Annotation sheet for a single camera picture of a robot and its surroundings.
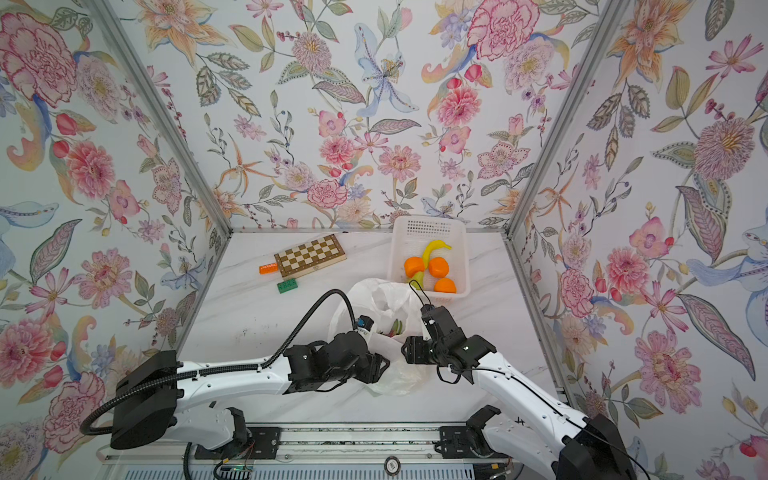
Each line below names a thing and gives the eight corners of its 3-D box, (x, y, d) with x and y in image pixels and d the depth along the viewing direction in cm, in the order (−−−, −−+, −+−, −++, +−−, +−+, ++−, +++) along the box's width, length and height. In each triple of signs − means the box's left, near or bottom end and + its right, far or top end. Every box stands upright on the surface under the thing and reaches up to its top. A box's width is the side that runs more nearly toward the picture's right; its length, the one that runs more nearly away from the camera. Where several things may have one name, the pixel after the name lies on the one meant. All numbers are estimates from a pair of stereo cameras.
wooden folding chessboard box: (283, 281, 107) (281, 277, 105) (275, 258, 114) (273, 253, 112) (346, 259, 114) (345, 254, 112) (335, 238, 121) (334, 233, 119)
